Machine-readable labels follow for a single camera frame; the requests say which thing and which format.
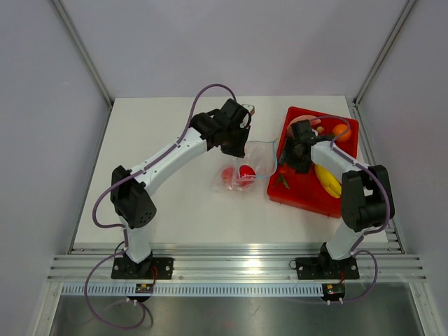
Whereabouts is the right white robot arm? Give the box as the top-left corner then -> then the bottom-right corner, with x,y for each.
281,120 -> 395,280

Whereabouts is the watermelon slice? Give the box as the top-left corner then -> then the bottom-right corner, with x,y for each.
286,115 -> 321,137

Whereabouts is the orange fruit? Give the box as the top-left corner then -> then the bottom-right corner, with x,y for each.
332,124 -> 352,143

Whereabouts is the white slotted cable duct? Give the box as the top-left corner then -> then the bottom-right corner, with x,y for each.
62,283 -> 323,298

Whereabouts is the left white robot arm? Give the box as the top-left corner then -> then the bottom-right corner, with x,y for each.
111,99 -> 255,279

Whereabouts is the right black mount plate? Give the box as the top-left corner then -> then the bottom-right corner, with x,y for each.
294,257 -> 360,280

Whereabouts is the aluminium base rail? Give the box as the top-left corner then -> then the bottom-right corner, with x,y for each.
47,242 -> 427,283

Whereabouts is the yellow banana bunch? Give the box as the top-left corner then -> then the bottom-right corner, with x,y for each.
314,164 -> 342,199

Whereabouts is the right aluminium frame post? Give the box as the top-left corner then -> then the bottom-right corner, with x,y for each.
353,0 -> 419,108

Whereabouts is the red plastic bin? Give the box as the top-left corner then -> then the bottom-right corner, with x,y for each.
267,106 -> 342,218

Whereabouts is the clear zip top bag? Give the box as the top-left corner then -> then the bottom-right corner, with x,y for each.
211,139 -> 278,192

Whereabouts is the black mount plate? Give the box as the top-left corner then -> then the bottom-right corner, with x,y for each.
111,256 -> 174,280
294,257 -> 360,280

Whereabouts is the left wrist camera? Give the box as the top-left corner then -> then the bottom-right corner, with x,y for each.
242,104 -> 255,116

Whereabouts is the wrinkled red apple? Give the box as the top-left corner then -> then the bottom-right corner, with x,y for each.
220,167 -> 235,185

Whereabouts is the left black mount plate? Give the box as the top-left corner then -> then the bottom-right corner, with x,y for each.
111,256 -> 174,280

